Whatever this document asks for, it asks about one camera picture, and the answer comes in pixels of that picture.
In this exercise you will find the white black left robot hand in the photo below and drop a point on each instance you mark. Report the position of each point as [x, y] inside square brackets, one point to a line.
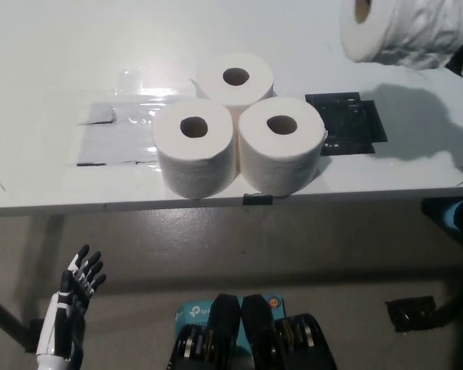
[58, 312]

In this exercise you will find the smooth white toilet paper roll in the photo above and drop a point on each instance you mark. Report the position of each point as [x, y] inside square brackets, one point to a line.
[235, 96]
[279, 158]
[195, 162]

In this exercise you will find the black floor tape patch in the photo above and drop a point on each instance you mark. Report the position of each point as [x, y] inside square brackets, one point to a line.
[409, 314]
[34, 331]

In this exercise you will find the black table leg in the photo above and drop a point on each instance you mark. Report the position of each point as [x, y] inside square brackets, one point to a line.
[4, 316]

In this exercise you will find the black tape patch on table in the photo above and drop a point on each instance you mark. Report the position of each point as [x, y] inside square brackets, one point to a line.
[347, 123]

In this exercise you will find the teal tp-link box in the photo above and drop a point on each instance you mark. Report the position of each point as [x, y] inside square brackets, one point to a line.
[193, 314]

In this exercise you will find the grey tape patch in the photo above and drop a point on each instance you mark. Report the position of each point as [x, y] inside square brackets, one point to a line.
[108, 146]

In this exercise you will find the small black tape strip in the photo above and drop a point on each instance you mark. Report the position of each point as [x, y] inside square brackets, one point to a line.
[256, 199]

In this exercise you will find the clear glossy tape sheet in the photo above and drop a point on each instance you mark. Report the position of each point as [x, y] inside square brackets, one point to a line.
[146, 98]

